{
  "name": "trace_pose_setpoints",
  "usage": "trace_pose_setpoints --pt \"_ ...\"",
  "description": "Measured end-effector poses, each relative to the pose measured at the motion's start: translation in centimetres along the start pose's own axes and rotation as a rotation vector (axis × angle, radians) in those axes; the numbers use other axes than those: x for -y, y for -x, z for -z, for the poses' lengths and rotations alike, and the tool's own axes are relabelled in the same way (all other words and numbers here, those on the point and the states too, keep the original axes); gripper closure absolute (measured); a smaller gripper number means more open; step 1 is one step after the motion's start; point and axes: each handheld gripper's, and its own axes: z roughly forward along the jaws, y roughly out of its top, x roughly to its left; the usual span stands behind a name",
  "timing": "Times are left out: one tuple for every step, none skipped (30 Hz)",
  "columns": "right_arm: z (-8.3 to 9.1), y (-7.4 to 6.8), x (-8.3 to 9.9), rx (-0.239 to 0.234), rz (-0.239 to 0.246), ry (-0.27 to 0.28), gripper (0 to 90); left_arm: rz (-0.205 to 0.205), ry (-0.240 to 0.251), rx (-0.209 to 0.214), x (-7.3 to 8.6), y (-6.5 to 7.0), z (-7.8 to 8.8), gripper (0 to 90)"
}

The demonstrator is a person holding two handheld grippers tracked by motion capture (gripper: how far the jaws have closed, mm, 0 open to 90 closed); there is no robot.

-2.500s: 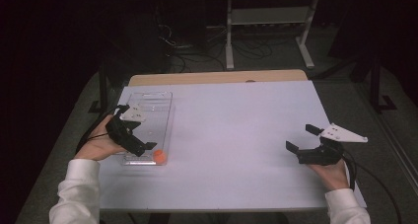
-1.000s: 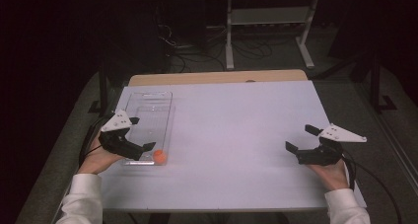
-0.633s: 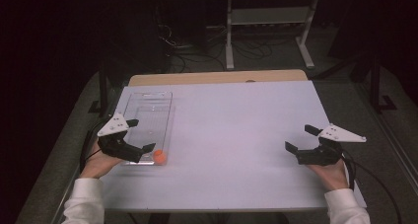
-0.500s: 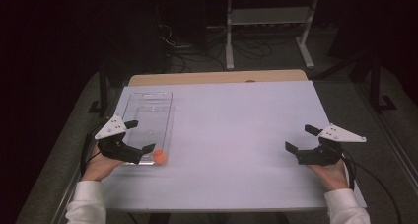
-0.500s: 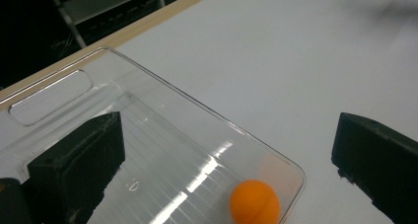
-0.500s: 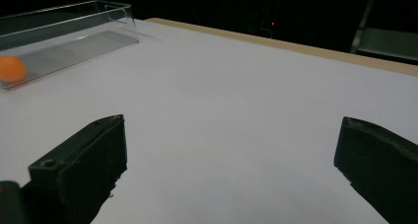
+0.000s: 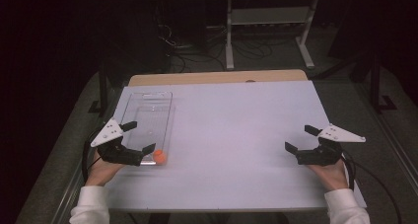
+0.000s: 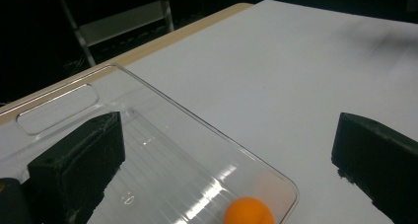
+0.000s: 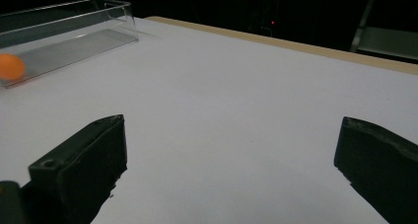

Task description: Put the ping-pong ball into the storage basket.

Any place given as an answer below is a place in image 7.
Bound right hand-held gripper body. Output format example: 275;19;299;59
295;123;367;167

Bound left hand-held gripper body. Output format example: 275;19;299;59
90;117;145;168

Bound orange ball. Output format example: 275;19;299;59
152;149;168;164

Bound clear plastic tray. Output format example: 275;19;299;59
110;91;176;167

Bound person's right hand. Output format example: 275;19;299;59
307;158;349;192

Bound person's left hand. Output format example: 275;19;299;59
86;149;124;187

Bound black metal stand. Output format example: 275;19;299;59
88;60;110;117
368;52;398;113

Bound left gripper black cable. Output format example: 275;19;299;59
81;128;104;183

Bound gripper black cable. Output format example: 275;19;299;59
339;149;403;224
81;128;104;183

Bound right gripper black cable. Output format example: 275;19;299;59
339;149;403;224

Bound black floor cables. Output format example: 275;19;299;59
157;23;297;74

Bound white metal desk frame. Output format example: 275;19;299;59
225;0;320;70

